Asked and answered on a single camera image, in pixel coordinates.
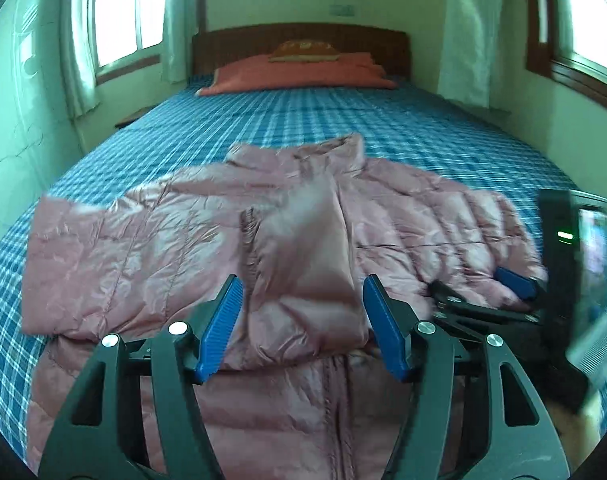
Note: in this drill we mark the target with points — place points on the bed with blue plaid sheet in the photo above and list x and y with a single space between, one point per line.
383 125

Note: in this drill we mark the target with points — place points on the wooden headboard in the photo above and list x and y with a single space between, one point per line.
243 42

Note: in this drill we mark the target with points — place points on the wood-framed window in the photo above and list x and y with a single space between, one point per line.
583 15

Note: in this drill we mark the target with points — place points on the red pillow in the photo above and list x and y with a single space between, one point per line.
293 77

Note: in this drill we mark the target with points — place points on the wall socket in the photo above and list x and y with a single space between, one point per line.
342 10

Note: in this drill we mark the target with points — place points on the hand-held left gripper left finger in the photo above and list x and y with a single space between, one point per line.
218 332

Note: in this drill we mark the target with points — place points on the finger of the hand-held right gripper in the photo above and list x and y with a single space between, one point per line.
516 282
458 304

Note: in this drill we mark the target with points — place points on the white sheer curtain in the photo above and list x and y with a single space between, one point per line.
471 35
80 50
181 20

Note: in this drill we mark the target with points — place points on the small embroidered cushion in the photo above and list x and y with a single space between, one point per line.
303 50

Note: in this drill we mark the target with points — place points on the pink puffer jacket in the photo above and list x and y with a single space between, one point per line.
158 240

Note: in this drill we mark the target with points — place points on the white patterned wardrobe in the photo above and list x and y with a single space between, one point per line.
23 110

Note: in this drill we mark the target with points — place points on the bedroom window beside wardrobe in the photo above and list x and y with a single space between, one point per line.
118 15

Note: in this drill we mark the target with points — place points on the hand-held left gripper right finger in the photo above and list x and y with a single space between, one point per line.
386 332

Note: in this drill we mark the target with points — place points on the dark wooden nightstand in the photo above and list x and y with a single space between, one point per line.
131 121

